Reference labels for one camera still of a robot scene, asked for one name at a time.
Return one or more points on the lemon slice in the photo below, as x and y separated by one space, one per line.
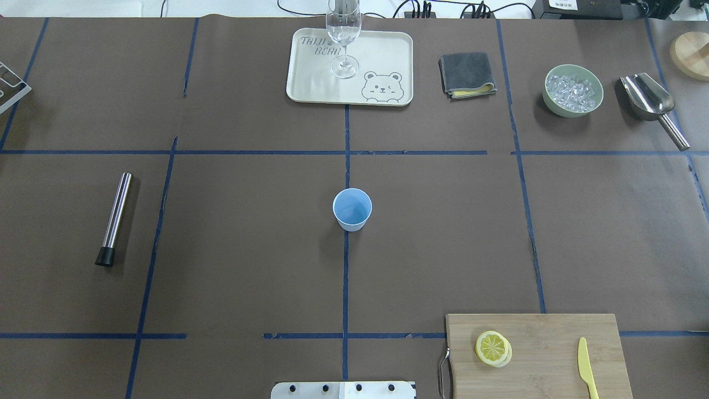
497 352
480 339

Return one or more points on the light blue plastic cup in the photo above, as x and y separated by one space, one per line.
352 208

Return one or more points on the cream bear serving tray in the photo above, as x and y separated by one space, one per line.
377 69

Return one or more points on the grey folded cloth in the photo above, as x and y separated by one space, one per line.
467 75

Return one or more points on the clear wine glass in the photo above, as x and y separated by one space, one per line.
343 24

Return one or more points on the steel muddler black tip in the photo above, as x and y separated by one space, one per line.
107 251

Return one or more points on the green bowl of ice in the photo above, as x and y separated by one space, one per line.
572 91

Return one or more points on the bamboo cutting board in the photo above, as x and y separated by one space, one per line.
544 356

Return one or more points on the yellow plastic knife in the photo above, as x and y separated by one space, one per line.
585 368

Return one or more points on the steel ice scoop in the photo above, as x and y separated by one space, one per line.
651 102

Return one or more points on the wooden mug tree stand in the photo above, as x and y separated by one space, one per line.
689 52

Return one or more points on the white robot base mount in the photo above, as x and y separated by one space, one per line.
345 389

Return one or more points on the white wire cup rack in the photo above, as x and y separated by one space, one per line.
13 88

